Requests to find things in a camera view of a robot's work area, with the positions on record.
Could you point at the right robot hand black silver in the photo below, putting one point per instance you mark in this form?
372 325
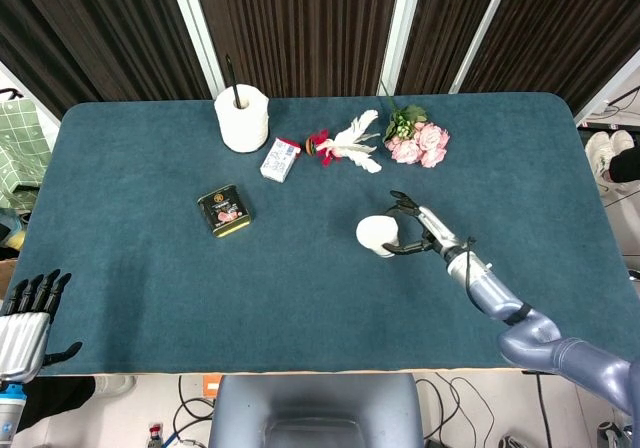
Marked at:
440 230

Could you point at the left robot hand black silver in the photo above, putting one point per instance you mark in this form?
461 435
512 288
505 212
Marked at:
22 335

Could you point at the white paper cup blue print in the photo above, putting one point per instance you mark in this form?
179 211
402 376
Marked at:
375 233

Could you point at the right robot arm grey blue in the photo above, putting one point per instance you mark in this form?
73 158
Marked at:
500 298

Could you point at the pink artificial rose bouquet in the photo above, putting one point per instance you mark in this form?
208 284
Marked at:
420 143

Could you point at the white red feather shuttlecock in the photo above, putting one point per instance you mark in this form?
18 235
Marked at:
350 143

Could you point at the blue velvet table cloth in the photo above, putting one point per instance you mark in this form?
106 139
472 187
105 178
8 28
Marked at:
300 293

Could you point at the white sneaker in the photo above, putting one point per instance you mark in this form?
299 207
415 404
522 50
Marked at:
598 155
622 140

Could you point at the small white carton box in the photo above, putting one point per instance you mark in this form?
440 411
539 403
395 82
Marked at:
277 163

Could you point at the green tiled pattern bag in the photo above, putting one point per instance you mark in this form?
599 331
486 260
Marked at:
20 153

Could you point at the black trouser leg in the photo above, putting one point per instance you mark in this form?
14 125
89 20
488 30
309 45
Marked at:
625 165

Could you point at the black gold luncheon meat tin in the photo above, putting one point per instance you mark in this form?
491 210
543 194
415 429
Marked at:
225 213

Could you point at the white toilet paper roll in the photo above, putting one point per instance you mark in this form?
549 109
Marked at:
242 125

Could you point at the black paper roll stand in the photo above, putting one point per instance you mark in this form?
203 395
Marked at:
232 80

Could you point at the white partition frame post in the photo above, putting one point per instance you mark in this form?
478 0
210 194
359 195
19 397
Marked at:
482 28
607 85
195 28
402 28

